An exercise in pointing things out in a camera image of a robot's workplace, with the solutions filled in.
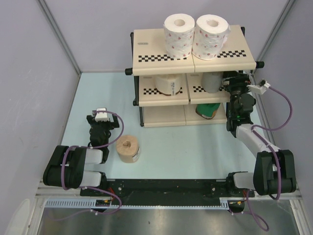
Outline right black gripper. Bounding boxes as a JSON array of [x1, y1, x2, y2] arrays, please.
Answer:
[[222, 65, 254, 116]]

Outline grey paper towel roll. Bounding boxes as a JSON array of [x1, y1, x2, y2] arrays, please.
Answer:
[[201, 72, 223, 94]]

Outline green paper towel roll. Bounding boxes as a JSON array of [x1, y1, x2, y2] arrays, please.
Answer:
[[196, 103, 220, 119]]

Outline white pinkish paper roll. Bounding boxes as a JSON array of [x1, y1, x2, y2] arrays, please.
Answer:
[[192, 14, 231, 60]]

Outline cream paper roll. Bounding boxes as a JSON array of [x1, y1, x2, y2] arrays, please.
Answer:
[[155, 74, 182, 95]]

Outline white dotted paper roll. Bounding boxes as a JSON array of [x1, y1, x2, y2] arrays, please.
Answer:
[[163, 14, 195, 59]]

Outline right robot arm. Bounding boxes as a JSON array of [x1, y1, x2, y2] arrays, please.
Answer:
[[223, 71, 296, 200]]

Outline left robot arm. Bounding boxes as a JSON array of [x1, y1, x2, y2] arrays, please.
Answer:
[[43, 112, 119, 196]]

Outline beige three-tier shelf rack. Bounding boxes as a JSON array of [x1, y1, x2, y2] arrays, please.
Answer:
[[125, 25, 264, 127]]

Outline brown wrapped paper roll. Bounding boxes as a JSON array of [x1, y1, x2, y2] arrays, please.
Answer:
[[115, 135, 140, 163]]

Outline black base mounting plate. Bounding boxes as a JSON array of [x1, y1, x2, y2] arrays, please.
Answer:
[[80, 178, 255, 199]]

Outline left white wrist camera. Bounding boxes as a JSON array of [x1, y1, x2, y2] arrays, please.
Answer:
[[92, 108, 110, 122]]

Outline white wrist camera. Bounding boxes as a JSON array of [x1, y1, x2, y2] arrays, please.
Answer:
[[247, 79, 271, 95], [92, 108, 110, 122]]

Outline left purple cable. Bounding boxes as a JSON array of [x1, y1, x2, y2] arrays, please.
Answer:
[[57, 110, 124, 218]]

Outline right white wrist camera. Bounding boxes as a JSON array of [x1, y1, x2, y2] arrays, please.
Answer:
[[247, 79, 271, 95]]

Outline slotted cable duct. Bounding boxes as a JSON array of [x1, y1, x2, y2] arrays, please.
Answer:
[[45, 198, 229, 210]]

